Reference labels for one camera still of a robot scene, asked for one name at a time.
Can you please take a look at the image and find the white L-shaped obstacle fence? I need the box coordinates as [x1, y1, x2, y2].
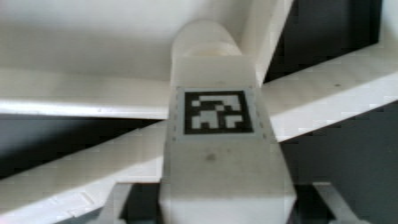
[0, 46, 398, 224]

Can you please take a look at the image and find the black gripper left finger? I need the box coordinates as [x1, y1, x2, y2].
[94, 182, 165, 224]

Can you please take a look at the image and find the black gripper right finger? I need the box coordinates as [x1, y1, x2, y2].
[288, 181, 372, 224]

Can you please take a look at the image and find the white table leg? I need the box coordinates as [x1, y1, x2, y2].
[160, 20, 297, 224]

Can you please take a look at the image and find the white square tabletop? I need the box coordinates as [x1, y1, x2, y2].
[0, 0, 293, 119]

